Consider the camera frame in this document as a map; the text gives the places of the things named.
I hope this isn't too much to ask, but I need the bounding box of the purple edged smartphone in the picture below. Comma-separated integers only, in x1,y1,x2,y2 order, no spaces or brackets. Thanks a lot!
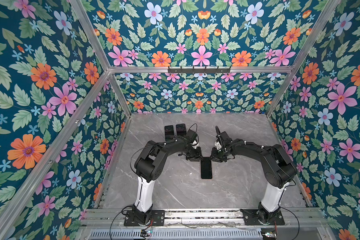
164,125,175,142

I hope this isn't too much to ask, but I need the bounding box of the black smartphone face up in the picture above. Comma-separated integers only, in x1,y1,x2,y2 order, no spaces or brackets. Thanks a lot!
176,124,187,137

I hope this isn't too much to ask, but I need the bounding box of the aluminium frame post left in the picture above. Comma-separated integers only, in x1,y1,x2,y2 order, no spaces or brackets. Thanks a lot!
0,70,110,240

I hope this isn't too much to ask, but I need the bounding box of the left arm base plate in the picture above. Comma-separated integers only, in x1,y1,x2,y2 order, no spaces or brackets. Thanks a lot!
124,210,166,227

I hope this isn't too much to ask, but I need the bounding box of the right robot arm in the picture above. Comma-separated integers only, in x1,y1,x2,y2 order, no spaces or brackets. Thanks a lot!
211,127,297,214

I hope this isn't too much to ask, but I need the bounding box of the aluminium frame post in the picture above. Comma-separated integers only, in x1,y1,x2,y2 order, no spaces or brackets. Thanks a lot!
0,70,110,240
266,0,341,119

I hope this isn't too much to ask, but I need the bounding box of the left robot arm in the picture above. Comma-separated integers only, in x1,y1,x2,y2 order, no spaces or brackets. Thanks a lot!
134,124,202,214

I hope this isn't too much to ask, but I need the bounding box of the metal hook rail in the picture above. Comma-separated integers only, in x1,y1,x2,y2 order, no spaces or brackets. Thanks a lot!
167,66,231,74

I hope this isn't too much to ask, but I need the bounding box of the aluminium front rail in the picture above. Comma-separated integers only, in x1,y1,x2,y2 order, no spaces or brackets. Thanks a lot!
81,208,330,228

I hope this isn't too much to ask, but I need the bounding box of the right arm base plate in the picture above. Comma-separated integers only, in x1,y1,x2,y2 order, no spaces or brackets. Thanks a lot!
240,209,285,226

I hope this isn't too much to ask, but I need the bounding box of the blue edged smartphone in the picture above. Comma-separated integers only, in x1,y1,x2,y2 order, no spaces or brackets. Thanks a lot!
200,158,213,180

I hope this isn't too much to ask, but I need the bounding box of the aluminium frame post right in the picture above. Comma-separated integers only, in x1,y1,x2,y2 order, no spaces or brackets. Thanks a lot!
266,0,341,119

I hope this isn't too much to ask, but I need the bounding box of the white vented cable duct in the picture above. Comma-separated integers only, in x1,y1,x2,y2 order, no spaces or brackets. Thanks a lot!
88,228,263,240

